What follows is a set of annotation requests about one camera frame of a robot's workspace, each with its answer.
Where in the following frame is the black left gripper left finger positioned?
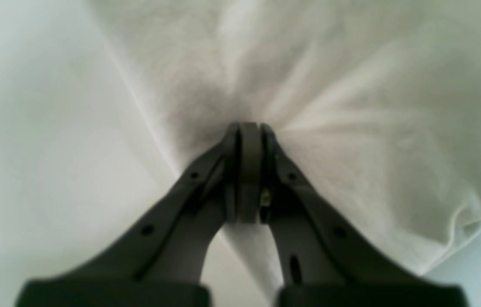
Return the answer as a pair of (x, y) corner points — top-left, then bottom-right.
(15, 122), (260, 307)

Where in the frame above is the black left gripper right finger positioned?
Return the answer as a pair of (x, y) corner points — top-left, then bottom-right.
(261, 124), (467, 307)

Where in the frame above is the white printed T-shirt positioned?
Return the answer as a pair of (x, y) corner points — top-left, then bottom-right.
(83, 0), (481, 303)

